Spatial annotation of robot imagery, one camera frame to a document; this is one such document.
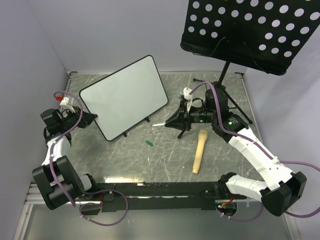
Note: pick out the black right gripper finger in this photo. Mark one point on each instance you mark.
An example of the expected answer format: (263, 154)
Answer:
(176, 123)
(179, 113)

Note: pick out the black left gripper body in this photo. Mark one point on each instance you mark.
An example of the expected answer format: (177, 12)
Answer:
(72, 119)

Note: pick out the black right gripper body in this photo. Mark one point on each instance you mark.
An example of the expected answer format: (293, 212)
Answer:
(200, 115)

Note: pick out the white marker pen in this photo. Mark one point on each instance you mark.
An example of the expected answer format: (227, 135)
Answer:
(158, 124)

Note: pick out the white whiteboard with black frame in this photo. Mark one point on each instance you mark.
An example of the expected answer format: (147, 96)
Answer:
(126, 97)

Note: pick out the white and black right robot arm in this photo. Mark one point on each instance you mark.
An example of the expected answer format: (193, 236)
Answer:
(280, 186)

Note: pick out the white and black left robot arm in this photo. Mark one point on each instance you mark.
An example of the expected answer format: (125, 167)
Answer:
(56, 179)

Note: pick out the beige microphone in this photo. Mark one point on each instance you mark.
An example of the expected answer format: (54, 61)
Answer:
(202, 138)

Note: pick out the black perforated music stand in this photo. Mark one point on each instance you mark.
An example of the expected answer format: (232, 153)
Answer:
(264, 35)

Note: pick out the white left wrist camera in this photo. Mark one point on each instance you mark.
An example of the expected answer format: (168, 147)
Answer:
(66, 103)

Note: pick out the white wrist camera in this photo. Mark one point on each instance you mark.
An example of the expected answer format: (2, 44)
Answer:
(66, 103)
(188, 96)

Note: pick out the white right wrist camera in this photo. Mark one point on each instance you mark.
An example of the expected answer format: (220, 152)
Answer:
(188, 96)

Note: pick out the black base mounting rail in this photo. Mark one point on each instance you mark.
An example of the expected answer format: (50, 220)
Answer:
(158, 195)

